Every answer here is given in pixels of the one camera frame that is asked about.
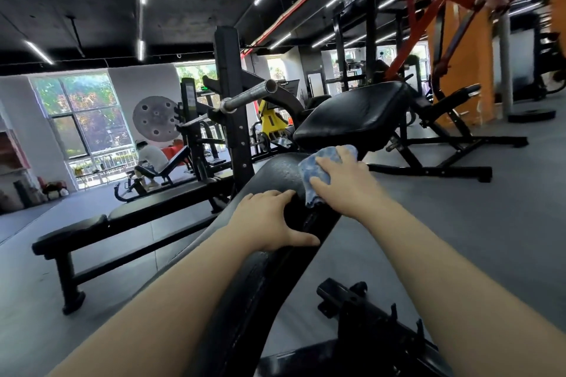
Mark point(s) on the person's left hand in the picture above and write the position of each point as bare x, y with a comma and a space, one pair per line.
261, 224

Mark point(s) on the person's right hand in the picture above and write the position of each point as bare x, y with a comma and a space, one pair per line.
351, 189

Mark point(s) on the person's right thumb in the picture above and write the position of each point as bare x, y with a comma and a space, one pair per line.
320, 189

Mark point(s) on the person's left thumb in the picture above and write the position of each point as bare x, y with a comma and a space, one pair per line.
300, 240

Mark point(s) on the person's right middle finger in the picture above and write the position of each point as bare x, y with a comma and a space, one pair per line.
342, 155

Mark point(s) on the blue cleaning cloth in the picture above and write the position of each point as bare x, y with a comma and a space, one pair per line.
311, 167

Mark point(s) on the person's right forearm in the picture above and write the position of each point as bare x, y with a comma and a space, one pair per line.
451, 292

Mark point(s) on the person's left forearm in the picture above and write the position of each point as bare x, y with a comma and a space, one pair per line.
177, 310

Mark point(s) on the black adjustable padded bench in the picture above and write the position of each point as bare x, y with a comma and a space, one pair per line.
353, 116

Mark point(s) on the yellow gym machine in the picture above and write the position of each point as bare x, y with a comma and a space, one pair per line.
272, 118

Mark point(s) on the black squat rack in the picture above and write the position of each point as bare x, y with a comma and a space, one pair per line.
234, 125

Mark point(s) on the steel barbell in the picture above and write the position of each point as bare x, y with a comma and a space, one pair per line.
247, 96

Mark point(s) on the black bench with long base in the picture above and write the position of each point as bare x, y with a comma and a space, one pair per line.
446, 102

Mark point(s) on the black background power rack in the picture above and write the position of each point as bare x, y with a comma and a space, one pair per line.
370, 36

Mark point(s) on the black incline bench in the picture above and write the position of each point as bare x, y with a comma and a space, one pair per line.
170, 167

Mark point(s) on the red ceiling pipe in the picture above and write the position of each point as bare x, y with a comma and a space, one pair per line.
300, 1

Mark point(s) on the small glass window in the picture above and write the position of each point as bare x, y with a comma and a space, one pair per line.
199, 74

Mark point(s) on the black flat weight bench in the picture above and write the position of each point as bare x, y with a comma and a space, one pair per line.
132, 213

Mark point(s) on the orange pillar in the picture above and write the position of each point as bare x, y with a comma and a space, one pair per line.
473, 45

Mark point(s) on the grey steel pole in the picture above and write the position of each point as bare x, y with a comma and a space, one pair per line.
505, 67

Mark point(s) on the black weight plate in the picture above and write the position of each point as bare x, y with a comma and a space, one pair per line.
532, 115

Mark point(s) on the large glass window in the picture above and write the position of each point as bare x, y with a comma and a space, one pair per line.
84, 120

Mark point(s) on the red plate-loaded machine frame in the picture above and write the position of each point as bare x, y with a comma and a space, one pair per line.
424, 5

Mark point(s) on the round grey wall decoration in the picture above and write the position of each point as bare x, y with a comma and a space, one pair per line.
154, 118

